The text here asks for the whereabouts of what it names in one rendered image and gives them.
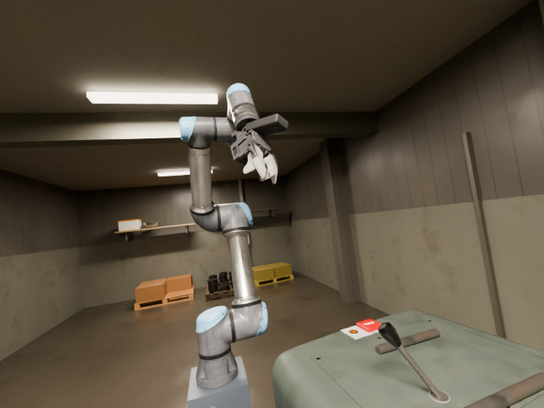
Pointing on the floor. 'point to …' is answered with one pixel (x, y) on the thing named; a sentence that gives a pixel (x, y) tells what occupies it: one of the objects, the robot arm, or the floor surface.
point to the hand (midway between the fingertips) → (269, 175)
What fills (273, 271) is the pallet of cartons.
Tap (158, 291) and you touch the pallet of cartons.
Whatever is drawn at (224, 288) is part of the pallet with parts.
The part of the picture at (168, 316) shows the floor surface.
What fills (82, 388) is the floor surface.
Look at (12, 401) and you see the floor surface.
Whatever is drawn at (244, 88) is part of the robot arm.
